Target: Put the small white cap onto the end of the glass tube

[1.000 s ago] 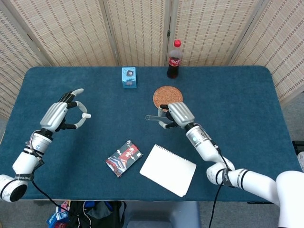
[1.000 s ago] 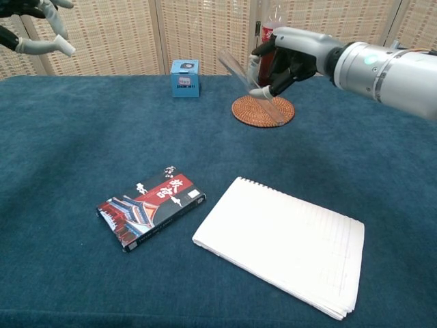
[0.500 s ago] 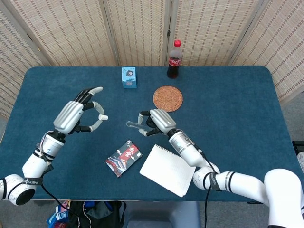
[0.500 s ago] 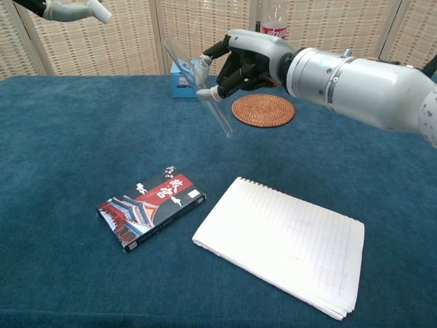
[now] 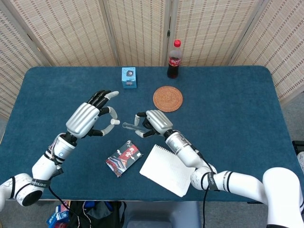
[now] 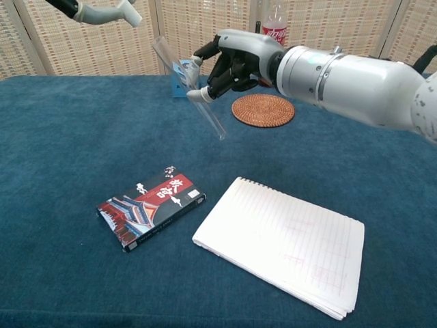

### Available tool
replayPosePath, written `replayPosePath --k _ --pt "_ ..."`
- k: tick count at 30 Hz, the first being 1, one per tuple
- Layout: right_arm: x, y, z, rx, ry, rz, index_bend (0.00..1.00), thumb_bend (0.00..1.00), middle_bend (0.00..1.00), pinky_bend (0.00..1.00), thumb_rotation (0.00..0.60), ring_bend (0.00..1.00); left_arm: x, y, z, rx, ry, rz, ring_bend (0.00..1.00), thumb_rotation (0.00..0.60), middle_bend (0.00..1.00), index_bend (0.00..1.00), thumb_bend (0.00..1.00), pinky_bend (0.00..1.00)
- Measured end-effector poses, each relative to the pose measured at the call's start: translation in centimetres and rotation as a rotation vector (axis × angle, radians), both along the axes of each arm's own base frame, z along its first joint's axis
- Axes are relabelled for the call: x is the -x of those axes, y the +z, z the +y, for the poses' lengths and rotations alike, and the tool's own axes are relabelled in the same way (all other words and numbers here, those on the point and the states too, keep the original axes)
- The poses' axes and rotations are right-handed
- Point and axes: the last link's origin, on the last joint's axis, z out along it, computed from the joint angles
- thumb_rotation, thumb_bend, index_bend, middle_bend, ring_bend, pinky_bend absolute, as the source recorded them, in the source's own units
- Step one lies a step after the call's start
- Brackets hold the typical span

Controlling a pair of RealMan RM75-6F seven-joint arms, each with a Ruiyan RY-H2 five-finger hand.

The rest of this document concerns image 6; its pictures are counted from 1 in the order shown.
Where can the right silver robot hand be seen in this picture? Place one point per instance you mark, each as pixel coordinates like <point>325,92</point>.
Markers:
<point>246,51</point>

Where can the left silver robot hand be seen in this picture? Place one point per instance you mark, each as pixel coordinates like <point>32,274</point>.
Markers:
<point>95,15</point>

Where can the white tube cap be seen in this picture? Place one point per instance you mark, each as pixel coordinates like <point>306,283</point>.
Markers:
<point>132,15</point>

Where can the clear glass test tube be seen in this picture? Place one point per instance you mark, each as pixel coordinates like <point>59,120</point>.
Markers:
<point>208,112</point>

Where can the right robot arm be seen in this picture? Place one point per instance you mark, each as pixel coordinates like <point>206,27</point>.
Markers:
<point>358,85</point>

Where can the black screen hinge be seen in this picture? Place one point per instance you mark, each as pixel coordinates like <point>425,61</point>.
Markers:
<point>257,27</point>

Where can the bamboo folding screen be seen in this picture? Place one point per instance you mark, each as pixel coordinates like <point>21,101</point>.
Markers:
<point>85,48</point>

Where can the cola bottle with red cap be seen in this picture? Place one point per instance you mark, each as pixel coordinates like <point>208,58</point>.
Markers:
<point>276,27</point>

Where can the round woven rattan coaster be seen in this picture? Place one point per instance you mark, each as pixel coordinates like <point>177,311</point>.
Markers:
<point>263,110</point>

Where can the small light blue box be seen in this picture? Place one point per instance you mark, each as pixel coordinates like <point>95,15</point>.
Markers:
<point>177,90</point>

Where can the red and black book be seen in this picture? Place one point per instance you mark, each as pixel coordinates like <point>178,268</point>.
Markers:
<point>150,210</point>

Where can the white spiral notebook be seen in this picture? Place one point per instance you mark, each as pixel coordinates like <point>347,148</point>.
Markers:
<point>283,246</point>

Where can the blue table cloth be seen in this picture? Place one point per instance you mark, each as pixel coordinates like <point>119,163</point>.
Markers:
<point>68,273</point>

